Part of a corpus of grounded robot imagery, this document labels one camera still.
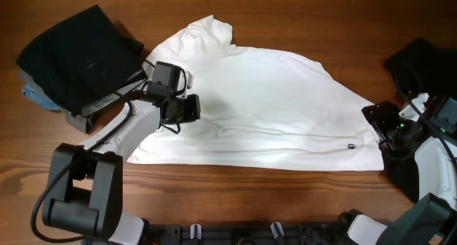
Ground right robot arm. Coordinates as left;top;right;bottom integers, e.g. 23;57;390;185
344;94;456;244

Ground white t-shirt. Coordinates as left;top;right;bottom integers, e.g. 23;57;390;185
129;16;383;171

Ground folded light blue garment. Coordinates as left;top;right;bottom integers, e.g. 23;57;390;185
21;84;60;111

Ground folded black garment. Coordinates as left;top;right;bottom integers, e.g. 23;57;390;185
16;5;146;115

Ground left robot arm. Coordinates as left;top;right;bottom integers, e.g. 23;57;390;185
31;61;201;244

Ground black garment on right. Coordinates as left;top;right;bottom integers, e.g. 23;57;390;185
382;38;456;208

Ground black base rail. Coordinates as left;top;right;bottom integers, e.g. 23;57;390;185
141;222;353;245

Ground folded grey garment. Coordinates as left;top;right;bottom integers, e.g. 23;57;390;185
18;69;148;134

